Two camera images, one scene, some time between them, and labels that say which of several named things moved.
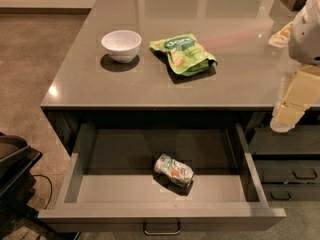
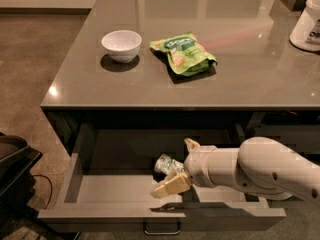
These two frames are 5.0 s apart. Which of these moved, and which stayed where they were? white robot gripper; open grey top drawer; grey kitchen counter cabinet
Moved: white robot gripper
Stayed: grey kitchen counter cabinet; open grey top drawer
